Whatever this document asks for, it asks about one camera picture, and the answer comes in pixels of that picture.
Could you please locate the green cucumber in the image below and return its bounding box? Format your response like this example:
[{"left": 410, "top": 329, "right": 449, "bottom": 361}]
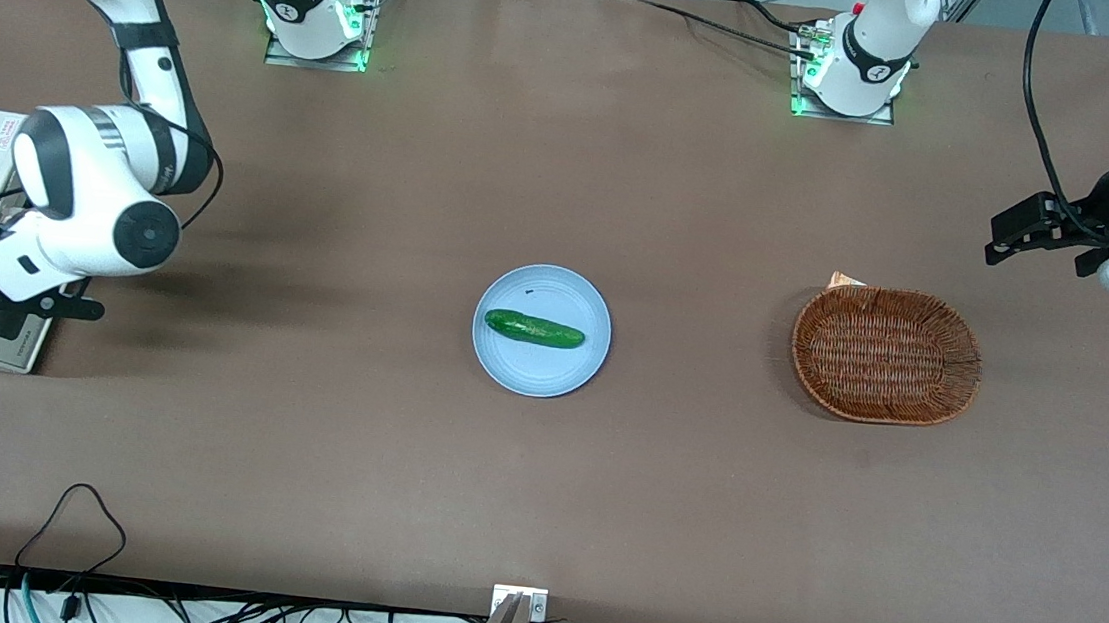
[{"left": 483, "top": 308, "right": 588, "bottom": 352}]

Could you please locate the light blue round plate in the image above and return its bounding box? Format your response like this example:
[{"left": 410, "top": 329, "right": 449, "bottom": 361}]
[{"left": 466, "top": 259, "right": 617, "bottom": 404}]

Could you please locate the long black table cable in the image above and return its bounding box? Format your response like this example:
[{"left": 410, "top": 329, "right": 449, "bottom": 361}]
[{"left": 631, "top": 0, "right": 825, "bottom": 63}]

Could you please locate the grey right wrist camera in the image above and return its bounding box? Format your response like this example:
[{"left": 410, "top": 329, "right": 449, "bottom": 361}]
[{"left": 0, "top": 286, "right": 107, "bottom": 325}]

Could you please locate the short black table cable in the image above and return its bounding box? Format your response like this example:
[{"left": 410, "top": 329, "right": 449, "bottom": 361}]
[{"left": 730, "top": 0, "right": 823, "bottom": 37}]

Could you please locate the black looped cable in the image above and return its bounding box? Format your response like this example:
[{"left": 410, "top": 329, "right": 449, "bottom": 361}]
[{"left": 15, "top": 478, "right": 131, "bottom": 581}]

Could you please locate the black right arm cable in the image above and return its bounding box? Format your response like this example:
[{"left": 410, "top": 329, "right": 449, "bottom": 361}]
[{"left": 105, "top": 43, "right": 235, "bottom": 235}]

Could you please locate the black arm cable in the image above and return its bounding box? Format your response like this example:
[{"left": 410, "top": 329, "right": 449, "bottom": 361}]
[
  {"left": 105, "top": 43, "right": 235, "bottom": 235},
  {"left": 1008, "top": 0, "right": 1105, "bottom": 238}
]

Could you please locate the brown oval wicker basket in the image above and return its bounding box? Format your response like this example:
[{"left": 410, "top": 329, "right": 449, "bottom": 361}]
[{"left": 784, "top": 280, "right": 989, "bottom": 433}]

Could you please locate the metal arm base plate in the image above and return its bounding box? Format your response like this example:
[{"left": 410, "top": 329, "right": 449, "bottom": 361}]
[
  {"left": 784, "top": 16, "right": 907, "bottom": 129},
  {"left": 263, "top": 0, "right": 384, "bottom": 76}
]

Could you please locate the silver camera mount bracket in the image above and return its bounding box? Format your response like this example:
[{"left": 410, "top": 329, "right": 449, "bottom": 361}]
[{"left": 490, "top": 584, "right": 550, "bottom": 623}]

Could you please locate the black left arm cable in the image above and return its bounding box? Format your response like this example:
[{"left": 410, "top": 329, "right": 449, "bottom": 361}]
[{"left": 1008, "top": 0, "right": 1105, "bottom": 238}]

